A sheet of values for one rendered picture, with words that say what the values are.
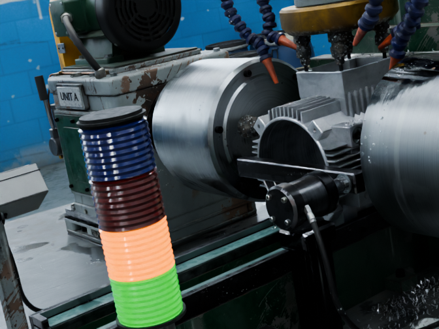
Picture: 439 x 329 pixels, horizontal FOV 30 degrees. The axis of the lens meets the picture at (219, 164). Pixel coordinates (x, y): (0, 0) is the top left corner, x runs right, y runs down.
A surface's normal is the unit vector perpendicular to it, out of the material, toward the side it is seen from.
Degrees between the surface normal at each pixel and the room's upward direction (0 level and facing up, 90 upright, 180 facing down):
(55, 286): 0
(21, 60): 90
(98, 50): 79
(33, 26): 90
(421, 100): 47
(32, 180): 57
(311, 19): 90
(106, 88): 90
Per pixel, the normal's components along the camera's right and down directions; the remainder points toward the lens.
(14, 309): 0.60, 0.09
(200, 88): -0.66, -0.52
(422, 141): -0.80, -0.02
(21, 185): 0.40, -0.45
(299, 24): -0.72, 0.28
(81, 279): -0.17, -0.96
